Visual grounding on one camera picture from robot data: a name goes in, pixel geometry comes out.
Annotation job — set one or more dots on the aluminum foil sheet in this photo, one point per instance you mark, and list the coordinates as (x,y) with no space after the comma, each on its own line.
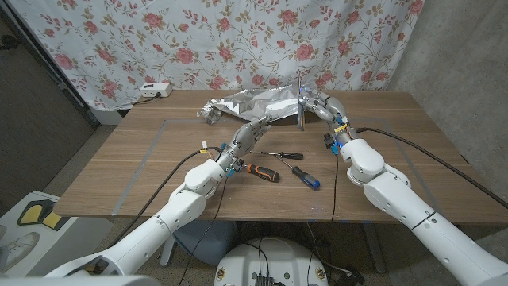
(254,104)

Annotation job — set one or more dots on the grey table leg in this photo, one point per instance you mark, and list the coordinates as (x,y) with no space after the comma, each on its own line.
(168,252)
(375,250)

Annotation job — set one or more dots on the floral backdrop cloth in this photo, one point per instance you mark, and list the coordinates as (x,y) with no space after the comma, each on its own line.
(238,39)

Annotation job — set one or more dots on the grey-blue round stool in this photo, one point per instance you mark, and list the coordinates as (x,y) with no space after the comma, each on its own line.
(214,242)

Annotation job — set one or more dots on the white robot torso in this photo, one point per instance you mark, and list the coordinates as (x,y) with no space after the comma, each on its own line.
(278,262)

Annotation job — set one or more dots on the blue black screwdriver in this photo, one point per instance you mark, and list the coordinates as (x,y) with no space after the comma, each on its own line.
(305,178)

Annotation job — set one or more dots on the white power strip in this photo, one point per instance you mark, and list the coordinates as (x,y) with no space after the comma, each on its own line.
(155,90)

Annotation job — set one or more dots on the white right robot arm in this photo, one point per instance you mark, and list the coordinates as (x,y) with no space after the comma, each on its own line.
(397,198)

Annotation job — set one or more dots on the orange black screwdriver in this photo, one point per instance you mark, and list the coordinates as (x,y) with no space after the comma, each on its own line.
(264,173)

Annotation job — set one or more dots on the black power adapter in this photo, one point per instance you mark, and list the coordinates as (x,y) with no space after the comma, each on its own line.
(351,277)

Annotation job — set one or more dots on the white floor mat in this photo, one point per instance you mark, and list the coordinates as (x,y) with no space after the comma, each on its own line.
(71,238)

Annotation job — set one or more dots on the black backdrop stand pole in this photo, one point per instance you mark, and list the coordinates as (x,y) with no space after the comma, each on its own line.
(59,79)

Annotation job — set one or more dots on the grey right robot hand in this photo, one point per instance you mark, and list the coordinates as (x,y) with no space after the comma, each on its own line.
(333,111)

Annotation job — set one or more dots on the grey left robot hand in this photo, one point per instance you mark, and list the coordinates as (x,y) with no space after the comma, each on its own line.
(246,139)

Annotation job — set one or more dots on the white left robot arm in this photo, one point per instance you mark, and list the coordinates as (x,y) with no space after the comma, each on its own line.
(182,206)

